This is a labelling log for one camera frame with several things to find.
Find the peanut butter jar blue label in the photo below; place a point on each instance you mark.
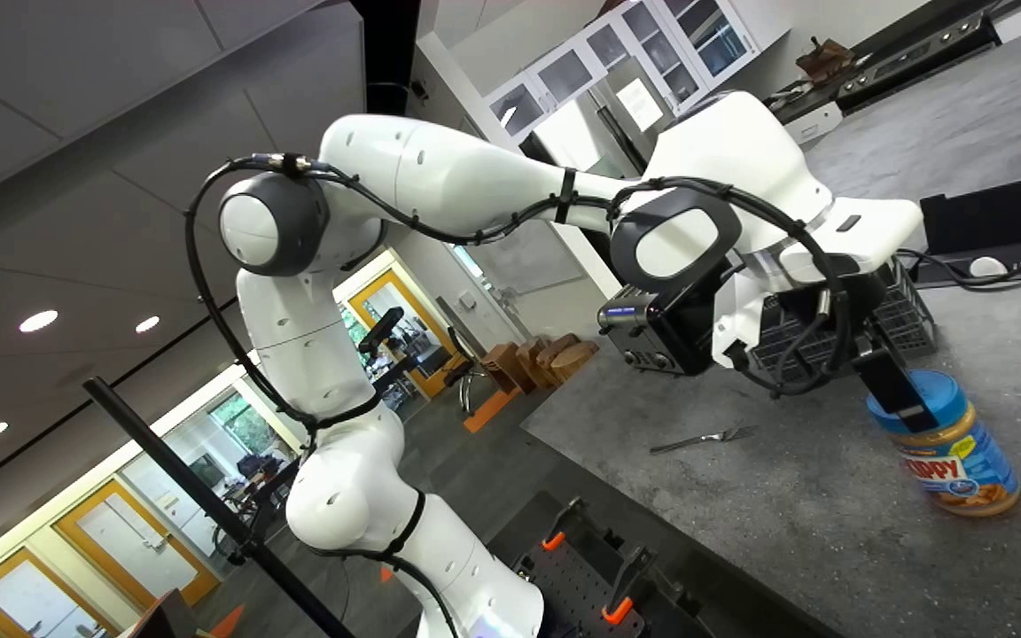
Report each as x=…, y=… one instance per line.
x=962, y=466

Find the black monitor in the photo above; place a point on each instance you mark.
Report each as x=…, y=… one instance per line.
x=1000, y=214

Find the white round device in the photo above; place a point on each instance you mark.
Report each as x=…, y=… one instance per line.
x=989, y=267

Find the white glass door cabinet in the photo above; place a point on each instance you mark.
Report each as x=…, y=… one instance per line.
x=622, y=57

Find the black slanted pole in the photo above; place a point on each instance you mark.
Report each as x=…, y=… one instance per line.
x=211, y=502

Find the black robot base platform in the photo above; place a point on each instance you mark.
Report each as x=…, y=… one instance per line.
x=638, y=580

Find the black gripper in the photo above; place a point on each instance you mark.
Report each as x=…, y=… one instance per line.
x=825, y=325

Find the silver metal fork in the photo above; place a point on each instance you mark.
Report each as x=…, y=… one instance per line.
x=699, y=442

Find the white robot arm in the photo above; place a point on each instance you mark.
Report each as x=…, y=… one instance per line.
x=441, y=179

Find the wooden furniture stack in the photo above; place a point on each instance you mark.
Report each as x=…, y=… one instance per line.
x=532, y=365

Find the black ceiling column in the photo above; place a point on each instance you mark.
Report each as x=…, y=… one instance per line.
x=387, y=53

